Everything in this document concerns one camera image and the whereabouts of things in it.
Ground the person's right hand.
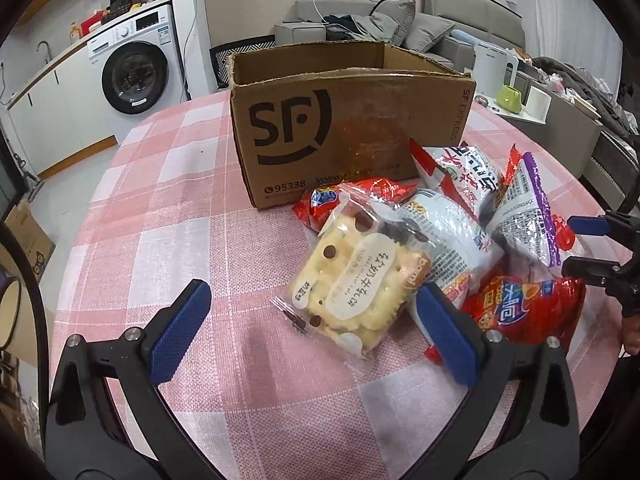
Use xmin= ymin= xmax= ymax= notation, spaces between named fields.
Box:
xmin=621 ymin=309 xmax=640 ymax=357

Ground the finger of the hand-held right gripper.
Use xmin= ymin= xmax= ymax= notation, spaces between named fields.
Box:
xmin=567 ymin=211 xmax=640 ymax=239
xmin=560 ymin=256 xmax=640 ymax=318

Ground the clear cheese biscuit packet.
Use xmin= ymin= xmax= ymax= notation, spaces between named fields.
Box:
xmin=286 ymin=199 xmax=433 ymax=360

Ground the red cone snack packet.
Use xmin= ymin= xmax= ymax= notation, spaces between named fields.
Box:
xmin=425 ymin=275 xmax=587 ymax=363

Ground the brown cardboard box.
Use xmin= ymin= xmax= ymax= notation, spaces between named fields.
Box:
xmin=226 ymin=42 xmax=475 ymax=209

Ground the white kitchen counter cabinet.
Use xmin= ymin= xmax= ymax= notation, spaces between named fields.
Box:
xmin=0 ymin=40 xmax=121 ymax=178

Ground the round cream black-rimmed tray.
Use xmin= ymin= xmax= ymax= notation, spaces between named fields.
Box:
xmin=0 ymin=280 xmax=22 ymax=351

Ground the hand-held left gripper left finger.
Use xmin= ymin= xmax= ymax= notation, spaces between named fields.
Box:
xmin=42 ymin=279 xmax=213 ymax=480

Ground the black pressure cooker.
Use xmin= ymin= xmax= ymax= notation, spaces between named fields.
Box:
xmin=107 ymin=0 xmax=147 ymax=18

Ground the purple silver snack packet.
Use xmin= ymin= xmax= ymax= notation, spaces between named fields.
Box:
xmin=487 ymin=144 xmax=578 ymax=267

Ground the white washing machine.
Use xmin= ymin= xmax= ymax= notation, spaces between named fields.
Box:
xmin=87 ymin=2 xmax=188 ymax=116

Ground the white red noodle snack packet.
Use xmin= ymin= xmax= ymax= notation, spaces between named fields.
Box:
xmin=409 ymin=138 xmax=507 ymax=216

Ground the pile of clothes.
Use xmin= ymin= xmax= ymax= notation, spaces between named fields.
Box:
xmin=322 ymin=12 xmax=381 ymax=43

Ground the black wall cable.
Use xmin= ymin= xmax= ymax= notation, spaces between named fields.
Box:
xmin=181 ymin=0 xmax=202 ymax=102

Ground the small red cookie packet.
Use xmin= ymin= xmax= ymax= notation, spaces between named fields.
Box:
xmin=292 ymin=178 xmax=418 ymax=233

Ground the white kettle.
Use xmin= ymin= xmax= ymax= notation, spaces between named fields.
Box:
xmin=472 ymin=42 xmax=526 ymax=106

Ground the black white patterned box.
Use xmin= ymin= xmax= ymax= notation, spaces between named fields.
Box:
xmin=209 ymin=35 xmax=277 ymax=93

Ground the green container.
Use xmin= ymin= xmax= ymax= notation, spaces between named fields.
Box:
xmin=495 ymin=85 xmax=523 ymax=113

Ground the grey jacket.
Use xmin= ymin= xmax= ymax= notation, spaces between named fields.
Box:
xmin=532 ymin=55 xmax=640 ymax=136

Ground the pink checkered tablecloth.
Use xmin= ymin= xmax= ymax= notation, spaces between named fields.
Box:
xmin=50 ymin=92 xmax=626 ymax=480

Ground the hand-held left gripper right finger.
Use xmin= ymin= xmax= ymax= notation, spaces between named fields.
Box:
xmin=415 ymin=282 xmax=583 ymax=480

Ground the grey sofa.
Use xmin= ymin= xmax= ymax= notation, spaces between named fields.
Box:
xmin=274 ymin=0 xmax=526 ymax=68

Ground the printed cardboard floor box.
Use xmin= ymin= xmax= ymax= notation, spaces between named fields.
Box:
xmin=0 ymin=200 xmax=56 ymax=291

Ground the silver white snack packet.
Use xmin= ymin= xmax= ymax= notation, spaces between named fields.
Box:
xmin=395 ymin=189 xmax=505 ymax=311

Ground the grey cushion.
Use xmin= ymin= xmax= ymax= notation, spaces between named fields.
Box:
xmin=367 ymin=0 xmax=418 ymax=46
xmin=405 ymin=12 xmax=456 ymax=53

